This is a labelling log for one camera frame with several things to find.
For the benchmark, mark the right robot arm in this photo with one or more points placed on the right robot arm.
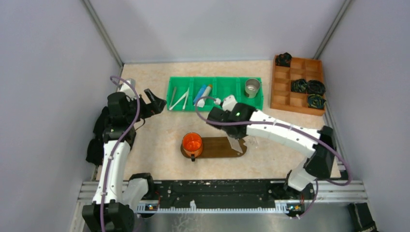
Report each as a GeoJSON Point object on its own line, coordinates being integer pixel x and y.
{"type": "Point", "coordinates": [317, 146]}

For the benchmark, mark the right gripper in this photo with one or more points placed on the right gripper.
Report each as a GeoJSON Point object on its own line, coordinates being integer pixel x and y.
{"type": "Point", "coordinates": [216, 116]}

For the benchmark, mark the brown oval wooden tray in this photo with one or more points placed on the brown oval wooden tray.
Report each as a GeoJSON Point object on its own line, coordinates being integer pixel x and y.
{"type": "Point", "coordinates": [217, 148]}

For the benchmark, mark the blue toothpaste tube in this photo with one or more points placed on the blue toothpaste tube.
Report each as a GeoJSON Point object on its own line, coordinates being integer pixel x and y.
{"type": "Point", "coordinates": [199, 93]}

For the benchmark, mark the orange mug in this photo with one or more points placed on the orange mug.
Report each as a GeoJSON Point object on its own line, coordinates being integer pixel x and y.
{"type": "Point", "coordinates": [192, 145]}

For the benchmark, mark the steel cup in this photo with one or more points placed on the steel cup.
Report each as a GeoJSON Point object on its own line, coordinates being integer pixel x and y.
{"type": "Point", "coordinates": [252, 87]}

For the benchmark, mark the grey toothbrush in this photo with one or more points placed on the grey toothbrush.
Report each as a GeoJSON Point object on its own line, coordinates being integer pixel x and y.
{"type": "Point", "coordinates": [172, 98]}

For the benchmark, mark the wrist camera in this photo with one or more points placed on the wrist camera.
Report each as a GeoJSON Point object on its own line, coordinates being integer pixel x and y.
{"type": "Point", "coordinates": [227, 104]}
{"type": "Point", "coordinates": [128, 88]}

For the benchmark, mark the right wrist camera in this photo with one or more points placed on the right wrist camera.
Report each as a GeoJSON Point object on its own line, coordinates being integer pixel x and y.
{"type": "Point", "coordinates": [227, 104]}

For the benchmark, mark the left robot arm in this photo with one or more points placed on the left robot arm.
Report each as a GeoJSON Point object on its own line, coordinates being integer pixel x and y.
{"type": "Point", "coordinates": [112, 208]}

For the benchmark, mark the wooden compartment box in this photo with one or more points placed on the wooden compartment box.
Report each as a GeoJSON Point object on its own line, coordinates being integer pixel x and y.
{"type": "Point", "coordinates": [281, 96]}

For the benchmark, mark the rolled dark sock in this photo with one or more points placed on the rolled dark sock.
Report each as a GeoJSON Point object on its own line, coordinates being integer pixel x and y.
{"type": "Point", "coordinates": [316, 101]}
{"type": "Point", "coordinates": [316, 87]}
{"type": "Point", "coordinates": [299, 86]}
{"type": "Point", "coordinates": [283, 60]}

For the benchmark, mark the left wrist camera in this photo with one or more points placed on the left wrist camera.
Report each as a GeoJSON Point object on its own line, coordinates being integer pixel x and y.
{"type": "Point", "coordinates": [128, 88]}

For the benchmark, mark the green divided plastic bin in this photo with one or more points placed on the green divided plastic bin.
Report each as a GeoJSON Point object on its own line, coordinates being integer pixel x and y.
{"type": "Point", "coordinates": [222, 87]}

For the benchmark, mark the white toothpaste tube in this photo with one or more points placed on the white toothpaste tube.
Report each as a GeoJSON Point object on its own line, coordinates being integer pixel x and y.
{"type": "Point", "coordinates": [201, 101]}

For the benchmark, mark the white toothbrush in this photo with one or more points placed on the white toothbrush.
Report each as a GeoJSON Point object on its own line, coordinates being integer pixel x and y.
{"type": "Point", "coordinates": [183, 97]}
{"type": "Point", "coordinates": [186, 99]}

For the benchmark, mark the clear glass cup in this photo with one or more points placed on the clear glass cup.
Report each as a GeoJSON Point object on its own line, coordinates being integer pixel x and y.
{"type": "Point", "coordinates": [238, 145]}

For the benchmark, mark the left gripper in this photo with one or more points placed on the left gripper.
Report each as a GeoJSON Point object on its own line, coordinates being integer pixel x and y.
{"type": "Point", "coordinates": [146, 104]}

